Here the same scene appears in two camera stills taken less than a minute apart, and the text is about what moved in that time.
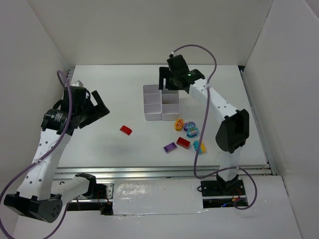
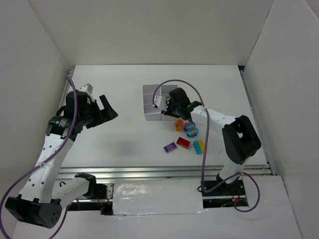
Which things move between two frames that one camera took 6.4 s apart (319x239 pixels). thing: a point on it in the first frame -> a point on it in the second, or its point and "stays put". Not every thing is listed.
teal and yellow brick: [202, 149] stays put
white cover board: [157, 196] stays put
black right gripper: [168, 81] -> [170, 107]
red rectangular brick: [183, 142] stays put
